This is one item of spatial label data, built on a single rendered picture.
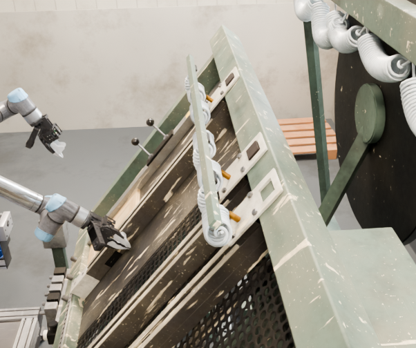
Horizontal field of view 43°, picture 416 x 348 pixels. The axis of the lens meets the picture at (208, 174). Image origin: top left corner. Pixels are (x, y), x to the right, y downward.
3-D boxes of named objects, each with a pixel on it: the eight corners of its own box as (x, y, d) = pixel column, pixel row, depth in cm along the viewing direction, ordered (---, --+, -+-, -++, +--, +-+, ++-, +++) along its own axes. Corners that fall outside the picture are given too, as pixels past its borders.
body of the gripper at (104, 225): (117, 221, 213) (92, 206, 209) (115, 233, 206) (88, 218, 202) (107, 233, 216) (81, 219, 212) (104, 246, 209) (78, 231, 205)
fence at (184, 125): (95, 241, 266) (88, 237, 265) (210, 97, 233) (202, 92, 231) (93, 247, 262) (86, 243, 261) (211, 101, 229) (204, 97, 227)
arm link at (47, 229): (50, 230, 215) (65, 210, 212) (50, 246, 206) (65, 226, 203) (33, 222, 212) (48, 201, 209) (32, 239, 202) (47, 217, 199)
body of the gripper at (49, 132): (60, 139, 236) (43, 118, 231) (44, 148, 238) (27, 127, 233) (63, 132, 243) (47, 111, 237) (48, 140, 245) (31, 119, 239)
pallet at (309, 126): (325, 125, 589) (325, 116, 583) (347, 160, 517) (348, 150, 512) (220, 130, 583) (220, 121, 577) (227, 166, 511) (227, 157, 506)
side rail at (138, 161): (109, 218, 290) (92, 208, 286) (235, 61, 251) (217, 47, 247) (108, 224, 285) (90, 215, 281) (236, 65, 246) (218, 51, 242)
